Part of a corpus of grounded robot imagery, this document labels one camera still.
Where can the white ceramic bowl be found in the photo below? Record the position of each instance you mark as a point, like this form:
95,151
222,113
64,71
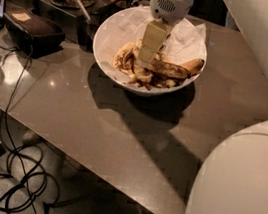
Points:
178,62

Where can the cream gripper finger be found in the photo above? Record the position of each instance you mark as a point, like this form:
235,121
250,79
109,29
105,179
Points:
156,33

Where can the spotted brown banana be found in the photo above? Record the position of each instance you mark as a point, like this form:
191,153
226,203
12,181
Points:
157,66

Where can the pile of overripe bananas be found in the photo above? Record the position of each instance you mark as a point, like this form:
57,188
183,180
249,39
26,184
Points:
123,61

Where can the metal scoop with white handle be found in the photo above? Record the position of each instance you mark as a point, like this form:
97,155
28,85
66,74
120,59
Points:
83,11

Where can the black tray under jars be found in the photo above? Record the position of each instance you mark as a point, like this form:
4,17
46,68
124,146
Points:
72,21

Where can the white rounded gripper body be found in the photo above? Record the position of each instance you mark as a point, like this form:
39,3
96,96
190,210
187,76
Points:
170,7

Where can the brown-tipped banana at right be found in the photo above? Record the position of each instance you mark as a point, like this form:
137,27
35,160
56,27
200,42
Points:
194,66

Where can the white paper liner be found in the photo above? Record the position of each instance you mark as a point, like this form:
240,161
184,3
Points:
186,43

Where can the black zippered case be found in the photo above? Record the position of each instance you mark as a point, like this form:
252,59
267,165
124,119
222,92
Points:
33,35

